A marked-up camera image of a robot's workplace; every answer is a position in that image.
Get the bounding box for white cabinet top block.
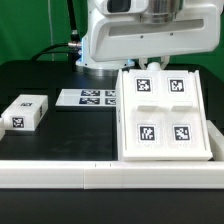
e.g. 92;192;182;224
1;94;48;131

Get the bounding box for white right fence rail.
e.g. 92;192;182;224
207;120;224;162

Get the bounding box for white marker base plate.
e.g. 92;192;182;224
56;89;116;107

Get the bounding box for white fence rail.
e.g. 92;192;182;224
0;160;224;189
207;120;224;162

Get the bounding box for white front fence rail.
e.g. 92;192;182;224
0;160;224;189

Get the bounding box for white cabinet body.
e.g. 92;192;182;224
116;63;212;161

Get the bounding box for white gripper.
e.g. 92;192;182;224
87;0;222;70

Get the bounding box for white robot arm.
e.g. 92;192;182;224
76;0;224;75

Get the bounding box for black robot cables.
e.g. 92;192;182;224
30;0;83;62

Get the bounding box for white left fence stub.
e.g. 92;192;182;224
0;118;5;141

